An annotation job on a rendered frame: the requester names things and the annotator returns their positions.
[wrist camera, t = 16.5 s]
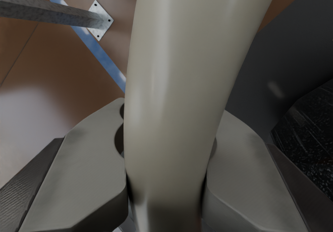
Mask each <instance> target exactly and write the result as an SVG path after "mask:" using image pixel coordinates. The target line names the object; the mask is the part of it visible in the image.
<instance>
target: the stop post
mask: <svg viewBox="0 0 333 232"><path fill-rule="evenodd" d="M0 17H7V18H15V19H23V20H31V21H39V22H46V23H54V24H62V25H70V26H78V27H86V28H88V29H89V31H90V32H91V33H92V34H93V35H94V36H95V37H96V38H97V40H98V41H100V40H101V38H102V37H103V36H104V35H105V33H106V32H107V30H108V29H109V28H110V26H111V25H112V24H113V22H114V20H113V18H112V17H111V16H110V15H109V14H108V13H107V12H106V11H105V9H104V8H103V7H102V6H101V5H100V4H99V3H98V2H97V0H95V1H94V2H93V4H92V6H91V7H90V9H89V10H88V11H87V10H83V9H79V8H75V7H71V6H66V5H63V4H59V3H54V2H50V1H46V0H0Z"/></svg>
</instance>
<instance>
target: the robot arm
mask: <svg viewBox="0 0 333 232"><path fill-rule="evenodd" d="M123 122H124V98H118V99H116V100H114V101H112V102H111V103H109V104H107V105H106V106H104V107H102V108H101V109H99V110H97V111H96V112H94V113H92V114H91V115H89V116H88V117H86V118H85V119H83V120H82V121H81V122H79V123H78V124H77V125H76V126H75V127H74V128H73V129H71V130H70V131H69V132H68V133H67V134H66V135H65V136H64V137H63V138H55V139H53V140H52V141H51V142H50V143H49V144H48V145H47V146H46V147H45V148H44V149H43V150H42V151H41V152H40V153H38V154H37V155H36V156H35V157H34V158H33V159H32V160H31V161H30V162H29V163H28V164H27V165H26V166H24V167H23V168H22V169H21V170H20V171H19V172H18V173H17V174H16V175H15V176H14V177H13V178H12V179H10V180H9V181H8V182H7V183H6V184H5V185H4V186H3V187H2V188H1V189H0V232H112V231H113V230H115V229H116V228H117V227H118V226H120V225H121V224H122V223H123V222H124V221H125V220H126V218H127V216H128V189H127V178H126V169H125V164H124V158H123V157H122V156H121V153H122V152H123V150H124V144H123ZM201 216H202V218H203V220H204V222H205V223H206V224H207V225H209V226H210V227H211V228H212V229H213V230H215V231H216V232H333V202H332V201H331V200H330V199H329V198H328V197H327V196H326V195H325V194H324V193H323V192H322V191H321V190H320V189H319V188H318V187H317V186H316V185H315V184H314V183H313V182H312V181H311V180H310V179H309V178H308V177H307V176H306V175H305V174H304V173H303V172H302V171H301V170H300V169H299V168H298V167H297V166H296V165H295V164H294V163H293V162H292V161H291V160H290V159H289V158H288V157H287V156H286V155H285V154H284V153H283V152H282V151H281V150H280V149H279V148H278V147H277V146H276V145H275V144H271V143H265V142H264V141H263V139H262V138H261V137H260V136H259V135H258V134H257V133H256V132H255V131H254V130H252V129H251V128H250V127H249V126H248V125H246V124H245V123H244V122H242V121H241V120H240V119H238V118H237V117H235V116H234V115H232V114H230V113H229V112H227V111H226V110H224V112H223V115H222V118H221V121H220V124H219V127H218V130H217V133H216V136H215V139H214V143H213V146H212V150H211V153H210V157H209V162H208V166H207V171H206V176H205V181H204V187H203V194H202V201H201Z"/></svg>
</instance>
